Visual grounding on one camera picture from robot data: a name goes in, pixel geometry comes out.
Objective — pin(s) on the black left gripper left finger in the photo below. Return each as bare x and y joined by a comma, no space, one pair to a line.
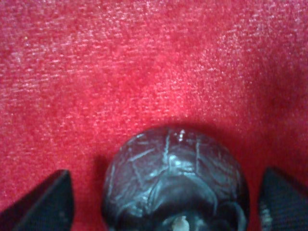
48,207

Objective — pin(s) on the red velvet tablecloth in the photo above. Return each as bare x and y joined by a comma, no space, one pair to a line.
80,77

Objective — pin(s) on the dark mangosteen toy ball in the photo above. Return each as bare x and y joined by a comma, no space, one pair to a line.
174,179

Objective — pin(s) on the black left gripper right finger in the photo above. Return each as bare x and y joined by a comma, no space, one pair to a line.
282,202

